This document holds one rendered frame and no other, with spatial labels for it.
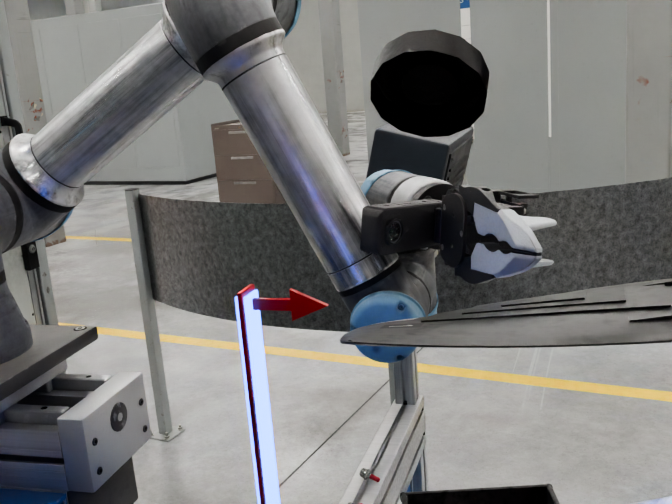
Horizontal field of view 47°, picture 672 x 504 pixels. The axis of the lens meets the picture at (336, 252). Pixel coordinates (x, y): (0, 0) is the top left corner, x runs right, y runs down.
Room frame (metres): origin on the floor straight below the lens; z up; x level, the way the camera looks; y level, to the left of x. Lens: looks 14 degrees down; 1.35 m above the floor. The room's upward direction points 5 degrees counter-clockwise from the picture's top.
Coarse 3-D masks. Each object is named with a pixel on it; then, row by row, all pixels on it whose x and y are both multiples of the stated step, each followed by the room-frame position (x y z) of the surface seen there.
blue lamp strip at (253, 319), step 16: (256, 320) 0.55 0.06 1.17; (256, 336) 0.55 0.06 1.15; (256, 352) 0.54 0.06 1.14; (256, 368) 0.54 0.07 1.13; (256, 384) 0.54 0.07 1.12; (256, 400) 0.54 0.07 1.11; (272, 432) 0.56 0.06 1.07; (272, 448) 0.55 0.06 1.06; (272, 464) 0.55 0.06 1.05; (272, 480) 0.55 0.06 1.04; (272, 496) 0.55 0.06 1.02
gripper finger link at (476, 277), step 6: (468, 258) 0.70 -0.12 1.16; (462, 264) 0.71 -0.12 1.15; (468, 264) 0.70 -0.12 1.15; (456, 270) 0.72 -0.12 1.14; (462, 270) 0.71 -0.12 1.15; (468, 270) 0.70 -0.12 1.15; (474, 270) 0.69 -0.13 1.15; (462, 276) 0.71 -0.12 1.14; (468, 276) 0.70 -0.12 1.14; (474, 276) 0.69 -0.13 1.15; (480, 276) 0.68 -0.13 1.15; (486, 276) 0.67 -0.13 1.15; (492, 276) 0.66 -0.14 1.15; (468, 282) 0.70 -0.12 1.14; (474, 282) 0.69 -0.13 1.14; (480, 282) 0.68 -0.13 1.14; (486, 282) 0.69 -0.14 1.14
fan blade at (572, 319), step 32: (608, 288) 0.51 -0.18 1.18; (640, 288) 0.49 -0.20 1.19; (416, 320) 0.51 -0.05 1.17; (448, 320) 0.49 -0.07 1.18; (480, 320) 0.48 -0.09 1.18; (512, 320) 0.46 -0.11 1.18; (544, 320) 0.46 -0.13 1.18; (576, 320) 0.45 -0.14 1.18; (608, 320) 0.44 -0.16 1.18; (640, 320) 0.43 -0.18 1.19
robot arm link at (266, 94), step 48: (192, 0) 0.80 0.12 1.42; (240, 0) 0.79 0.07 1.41; (192, 48) 0.80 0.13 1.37; (240, 48) 0.78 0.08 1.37; (240, 96) 0.79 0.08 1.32; (288, 96) 0.79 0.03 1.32; (288, 144) 0.78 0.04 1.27; (288, 192) 0.79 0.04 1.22; (336, 192) 0.77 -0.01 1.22; (336, 240) 0.77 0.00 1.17; (336, 288) 0.79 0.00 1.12; (384, 288) 0.76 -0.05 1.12
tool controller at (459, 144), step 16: (384, 128) 1.11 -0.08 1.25; (384, 144) 1.10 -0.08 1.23; (400, 144) 1.09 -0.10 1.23; (416, 144) 1.09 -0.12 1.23; (432, 144) 1.08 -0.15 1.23; (448, 144) 1.08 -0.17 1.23; (464, 144) 1.21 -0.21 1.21; (384, 160) 1.10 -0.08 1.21; (400, 160) 1.09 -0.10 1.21; (416, 160) 1.09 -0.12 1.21; (432, 160) 1.08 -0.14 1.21; (448, 160) 1.09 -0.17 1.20; (464, 160) 1.26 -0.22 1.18; (368, 176) 1.11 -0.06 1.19; (432, 176) 1.08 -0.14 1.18; (448, 176) 1.11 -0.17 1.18
